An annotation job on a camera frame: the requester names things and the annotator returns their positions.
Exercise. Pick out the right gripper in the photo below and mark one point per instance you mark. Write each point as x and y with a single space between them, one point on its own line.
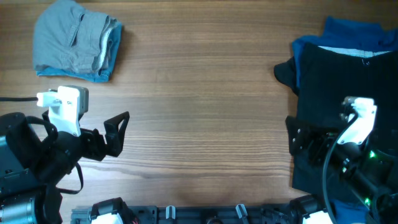
324 139

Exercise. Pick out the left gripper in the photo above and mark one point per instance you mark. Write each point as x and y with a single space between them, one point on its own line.
97 149

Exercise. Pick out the grey shorts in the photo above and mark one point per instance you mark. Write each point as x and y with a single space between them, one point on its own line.
68 36

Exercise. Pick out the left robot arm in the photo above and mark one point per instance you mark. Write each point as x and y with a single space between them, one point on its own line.
36 156

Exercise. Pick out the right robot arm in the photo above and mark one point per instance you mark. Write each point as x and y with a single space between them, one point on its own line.
356 156

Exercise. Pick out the black garment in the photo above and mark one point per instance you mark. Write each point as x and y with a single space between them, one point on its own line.
322 79

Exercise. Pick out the folded light blue jeans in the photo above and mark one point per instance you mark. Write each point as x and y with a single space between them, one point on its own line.
108 60

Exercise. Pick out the blue shirt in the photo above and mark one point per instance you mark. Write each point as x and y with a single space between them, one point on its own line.
362 39

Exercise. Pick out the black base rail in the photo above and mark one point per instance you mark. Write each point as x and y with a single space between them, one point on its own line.
302 210

